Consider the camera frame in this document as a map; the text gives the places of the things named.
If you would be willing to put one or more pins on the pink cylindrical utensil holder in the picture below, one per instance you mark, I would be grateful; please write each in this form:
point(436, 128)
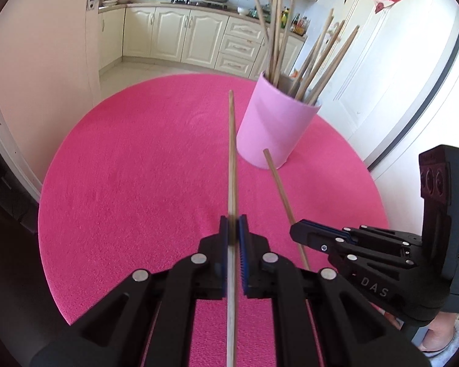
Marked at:
point(275, 122)

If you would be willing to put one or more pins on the white refrigerator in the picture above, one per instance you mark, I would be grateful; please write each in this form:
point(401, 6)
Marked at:
point(424, 103)

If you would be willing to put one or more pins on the dark wooden furniture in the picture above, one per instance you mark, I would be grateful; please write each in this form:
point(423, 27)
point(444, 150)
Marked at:
point(11, 275)

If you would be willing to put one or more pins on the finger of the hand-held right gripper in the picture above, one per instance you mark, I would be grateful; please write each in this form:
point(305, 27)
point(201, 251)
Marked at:
point(340, 254)
point(321, 229)

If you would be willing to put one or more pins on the long wooden chopstick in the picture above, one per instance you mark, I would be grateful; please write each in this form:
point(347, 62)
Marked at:
point(233, 160)
point(281, 191)

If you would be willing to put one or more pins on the person's right hand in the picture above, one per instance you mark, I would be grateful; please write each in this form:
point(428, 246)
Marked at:
point(441, 330)

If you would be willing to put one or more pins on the group of condiment bottles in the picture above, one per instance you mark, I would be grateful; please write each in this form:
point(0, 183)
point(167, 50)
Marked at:
point(298, 23)

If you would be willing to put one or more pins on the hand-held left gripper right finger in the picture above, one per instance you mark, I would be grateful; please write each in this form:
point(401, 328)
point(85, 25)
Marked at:
point(244, 260)

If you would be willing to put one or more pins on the round pink tablecloth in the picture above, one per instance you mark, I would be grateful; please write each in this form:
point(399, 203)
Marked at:
point(137, 179)

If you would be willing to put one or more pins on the bundle of wooden chopsticks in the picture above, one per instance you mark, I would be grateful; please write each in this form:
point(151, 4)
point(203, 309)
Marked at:
point(279, 38)

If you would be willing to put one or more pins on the cream kitchen base cabinets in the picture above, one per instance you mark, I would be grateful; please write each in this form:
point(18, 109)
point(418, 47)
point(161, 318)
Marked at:
point(176, 34)

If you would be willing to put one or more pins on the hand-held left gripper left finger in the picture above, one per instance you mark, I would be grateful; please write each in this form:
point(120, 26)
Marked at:
point(223, 260)

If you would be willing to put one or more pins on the gas stove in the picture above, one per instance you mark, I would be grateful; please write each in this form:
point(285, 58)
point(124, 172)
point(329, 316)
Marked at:
point(199, 0)

